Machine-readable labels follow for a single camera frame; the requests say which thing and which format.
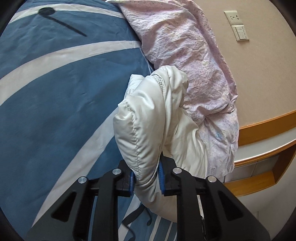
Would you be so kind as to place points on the pink floral duvet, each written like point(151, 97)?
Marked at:
point(177, 33)

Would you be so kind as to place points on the blue white striped bedsheet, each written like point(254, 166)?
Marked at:
point(65, 66)

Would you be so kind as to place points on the wooden headboard shelf frame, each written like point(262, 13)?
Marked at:
point(260, 141)

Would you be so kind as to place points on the white wall switch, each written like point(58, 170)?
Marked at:
point(240, 33)

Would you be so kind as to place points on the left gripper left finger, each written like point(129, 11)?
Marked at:
point(87, 210)

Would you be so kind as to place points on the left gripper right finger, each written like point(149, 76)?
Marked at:
point(206, 208)

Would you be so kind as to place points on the white wall socket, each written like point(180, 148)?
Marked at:
point(233, 17)

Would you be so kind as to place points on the cream puffer jacket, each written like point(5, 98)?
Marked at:
point(151, 122)

